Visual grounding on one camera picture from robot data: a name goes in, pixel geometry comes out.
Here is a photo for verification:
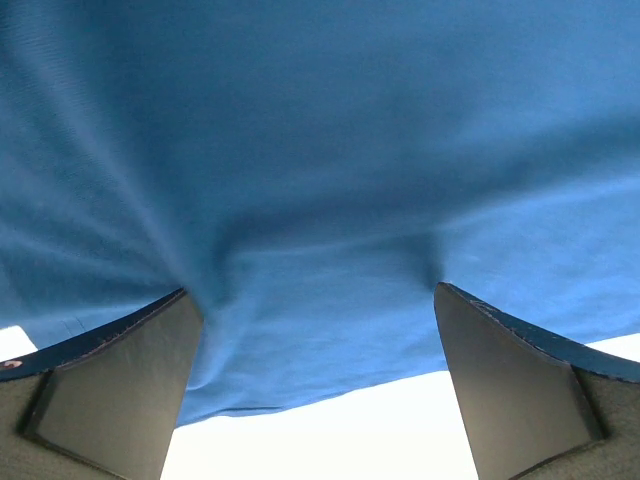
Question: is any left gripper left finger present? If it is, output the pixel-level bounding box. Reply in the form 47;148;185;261
1;290;203;479

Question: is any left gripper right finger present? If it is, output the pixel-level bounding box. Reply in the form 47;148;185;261
434;283;639;479

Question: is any blue t-shirt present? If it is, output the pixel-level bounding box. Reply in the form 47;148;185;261
1;1;639;424

